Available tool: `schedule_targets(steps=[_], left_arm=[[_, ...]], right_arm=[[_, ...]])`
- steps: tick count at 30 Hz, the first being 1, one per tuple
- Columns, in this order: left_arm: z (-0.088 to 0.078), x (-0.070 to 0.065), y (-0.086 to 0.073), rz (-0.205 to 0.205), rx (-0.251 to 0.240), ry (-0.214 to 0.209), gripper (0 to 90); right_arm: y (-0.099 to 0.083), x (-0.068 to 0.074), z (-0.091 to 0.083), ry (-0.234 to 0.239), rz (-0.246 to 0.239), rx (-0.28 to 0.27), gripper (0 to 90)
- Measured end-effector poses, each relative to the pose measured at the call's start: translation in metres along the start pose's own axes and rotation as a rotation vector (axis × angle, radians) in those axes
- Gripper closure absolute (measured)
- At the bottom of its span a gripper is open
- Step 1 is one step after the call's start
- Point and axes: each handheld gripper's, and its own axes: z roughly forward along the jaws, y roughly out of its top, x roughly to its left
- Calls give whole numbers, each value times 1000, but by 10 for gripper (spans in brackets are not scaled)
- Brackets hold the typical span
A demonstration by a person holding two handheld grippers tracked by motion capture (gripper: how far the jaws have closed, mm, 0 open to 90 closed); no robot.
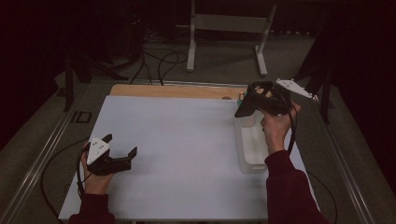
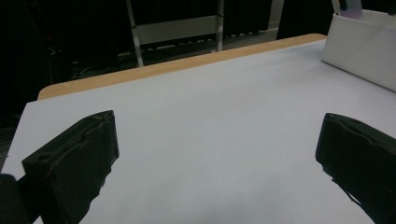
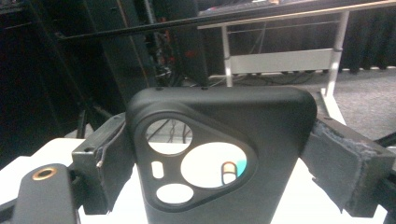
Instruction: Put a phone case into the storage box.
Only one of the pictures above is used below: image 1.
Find black floor cables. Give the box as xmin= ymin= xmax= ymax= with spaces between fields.
xmin=129 ymin=31 xmax=190 ymax=87

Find white metal stand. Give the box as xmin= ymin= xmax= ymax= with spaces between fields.
xmin=176 ymin=0 xmax=278 ymax=77

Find hand-held gripper cable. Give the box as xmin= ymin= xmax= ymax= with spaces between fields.
xmin=40 ymin=138 xmax=92 ymax=220
xmin=285 ymin=105 xmax=299 ymax=155

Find left hand-held gripper cable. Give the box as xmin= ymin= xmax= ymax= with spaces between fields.
xmin=40 ymin=138 xmax=92 ymax=220

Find white table mat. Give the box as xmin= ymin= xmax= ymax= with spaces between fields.
xmin=58 ymin=95 xmax=320 ymax=221

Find person's left hand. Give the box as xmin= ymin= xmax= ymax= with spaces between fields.
xmin=79 ymin=148 xmax=115 ymax=196

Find black phone case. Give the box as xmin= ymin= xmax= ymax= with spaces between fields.
xmin=233 ymin=81 xmax=276 ymax=119

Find person's right hand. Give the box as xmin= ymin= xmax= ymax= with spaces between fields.
xmin=260 ymin=105 xmax=302 ymax=156

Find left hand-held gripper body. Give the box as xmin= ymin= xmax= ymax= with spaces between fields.
xmin=86 ymin=135 xmax=132 ymax=176

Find aluminium frame rail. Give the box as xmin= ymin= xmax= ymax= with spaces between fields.
xmin=298 ymin=88 xmax=376 ymax=224
xmin=0 ymin=83 xmax=92 ymax=224

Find black tripod stand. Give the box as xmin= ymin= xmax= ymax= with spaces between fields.
xmin=292 ymin=31 xmax=334 ymax=125
xmin=64 ymin=46 xmax=129 ymax=113

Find white plastic bin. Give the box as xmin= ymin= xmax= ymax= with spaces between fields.
xmin=234 ymin=99 xmax=271 ymax=175

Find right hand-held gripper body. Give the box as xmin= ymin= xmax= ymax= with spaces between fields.
xmin=258 ymin=78 xmax=313 ymax=117

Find right hand-held gripper cable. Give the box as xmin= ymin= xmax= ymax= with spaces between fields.
xmin=285 ymin=105 xmax=299 ymax=155

